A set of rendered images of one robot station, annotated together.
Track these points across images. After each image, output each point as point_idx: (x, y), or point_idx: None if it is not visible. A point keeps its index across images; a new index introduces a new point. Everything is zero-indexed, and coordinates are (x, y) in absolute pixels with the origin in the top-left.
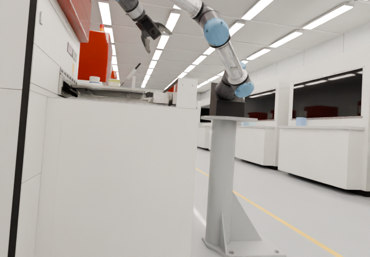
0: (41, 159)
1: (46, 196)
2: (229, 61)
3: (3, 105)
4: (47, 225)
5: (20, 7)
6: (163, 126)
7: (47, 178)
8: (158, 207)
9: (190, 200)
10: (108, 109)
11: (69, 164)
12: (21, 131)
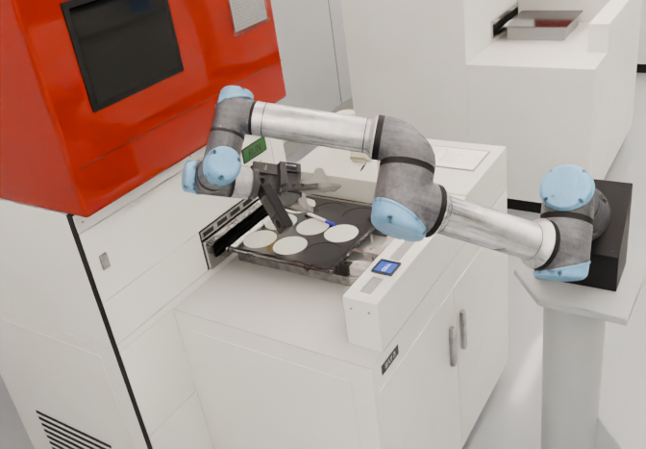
0: (188, 380)
1: (210, 415)
2: (475, 244)
3: (106, 361)
4: (220, 443)
5: (75, 261)
6: (318, 380)
7: (203, 397)
8: None
9: None
10: (240, 337)
11: (219, 391)
12: (129, 390)
